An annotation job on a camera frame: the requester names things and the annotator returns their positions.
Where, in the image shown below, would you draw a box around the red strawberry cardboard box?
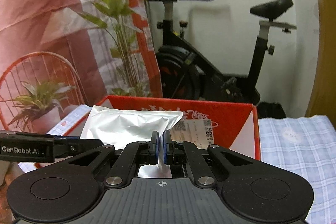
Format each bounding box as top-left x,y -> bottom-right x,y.
63,95 -> 261,162

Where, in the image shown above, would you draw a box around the plaid strawberry tablecloth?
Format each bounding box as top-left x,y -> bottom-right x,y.
18,104 -> 336,224

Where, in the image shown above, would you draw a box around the wooden door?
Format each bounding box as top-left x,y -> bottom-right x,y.
306,0 -> 335,124

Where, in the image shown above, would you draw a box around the printed plant backdrop banner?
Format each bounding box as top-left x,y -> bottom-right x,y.
1,0 -> 162,134

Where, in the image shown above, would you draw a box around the black exercise bike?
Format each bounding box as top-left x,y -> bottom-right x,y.
139,0 -> 297,106

